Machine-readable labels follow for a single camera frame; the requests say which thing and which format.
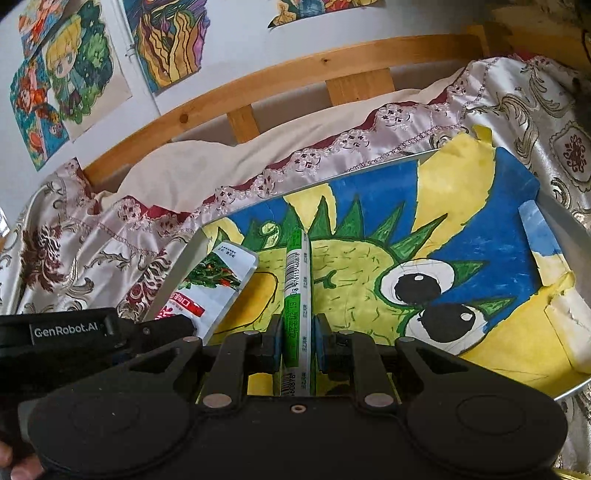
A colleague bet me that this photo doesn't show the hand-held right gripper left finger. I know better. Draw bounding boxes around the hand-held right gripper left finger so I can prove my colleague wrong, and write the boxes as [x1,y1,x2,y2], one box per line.
[124,315,284,410]

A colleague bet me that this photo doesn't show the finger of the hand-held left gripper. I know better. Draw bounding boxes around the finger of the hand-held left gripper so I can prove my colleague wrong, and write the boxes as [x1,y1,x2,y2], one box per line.
[134,316,195,355]

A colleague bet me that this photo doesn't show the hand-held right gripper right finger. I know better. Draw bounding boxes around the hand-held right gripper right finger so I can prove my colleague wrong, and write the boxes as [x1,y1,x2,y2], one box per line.
[313,314,472,410]

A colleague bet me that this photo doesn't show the green and white snack packet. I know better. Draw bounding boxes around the green and white snack packet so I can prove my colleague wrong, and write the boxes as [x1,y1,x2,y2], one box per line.
[278,225,315,398]

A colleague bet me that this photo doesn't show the white snack packet red label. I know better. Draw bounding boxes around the white snack packet red label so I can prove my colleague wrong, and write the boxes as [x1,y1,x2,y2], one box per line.
[156,240,259,343]

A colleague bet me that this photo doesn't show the person's left hand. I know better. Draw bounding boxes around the person's left hand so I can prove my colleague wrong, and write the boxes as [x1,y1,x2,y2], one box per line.
[0,440,45,480]

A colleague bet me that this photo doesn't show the patterned satin blanket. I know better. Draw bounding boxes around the patterned satin blanket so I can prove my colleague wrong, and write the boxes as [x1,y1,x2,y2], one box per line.
[0,54,591,480]

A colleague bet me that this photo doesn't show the cream pillow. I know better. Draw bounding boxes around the cream pillow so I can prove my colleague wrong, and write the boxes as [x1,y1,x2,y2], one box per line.
[99,67,468,208]

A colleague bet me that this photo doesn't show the wooden bed headboard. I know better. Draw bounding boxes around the wooden bed headboard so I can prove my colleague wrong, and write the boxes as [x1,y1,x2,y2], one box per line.
[81,23,491,186]

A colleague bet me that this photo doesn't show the yellow wooden furniture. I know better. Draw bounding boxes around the yellow wooden furniture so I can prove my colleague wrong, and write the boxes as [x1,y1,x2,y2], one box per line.
[489,0,591,68]

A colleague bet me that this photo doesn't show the blue wall drawing orange figure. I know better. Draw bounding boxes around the blue wall drawing orange figure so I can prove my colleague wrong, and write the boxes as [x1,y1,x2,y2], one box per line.
[9,59,71,172]

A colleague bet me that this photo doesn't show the blonde figure wall drawing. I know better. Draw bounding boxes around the blonde figure wall drawing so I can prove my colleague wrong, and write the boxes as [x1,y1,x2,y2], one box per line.
[45,0,134,140]

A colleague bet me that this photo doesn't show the seaweed wall drawing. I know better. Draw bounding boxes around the seaweed wall drawing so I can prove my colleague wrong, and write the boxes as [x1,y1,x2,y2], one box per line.
[119,0,205,96]

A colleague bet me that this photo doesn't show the orange-haired figure wall drawing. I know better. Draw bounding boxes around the orange-haired figure wall drawing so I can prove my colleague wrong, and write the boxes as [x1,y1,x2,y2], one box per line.
[17,0,77,57]

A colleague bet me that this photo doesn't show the landscape wall drawing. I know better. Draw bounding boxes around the landscape wall drawing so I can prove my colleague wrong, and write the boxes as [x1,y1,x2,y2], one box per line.
[267,0,387,32]

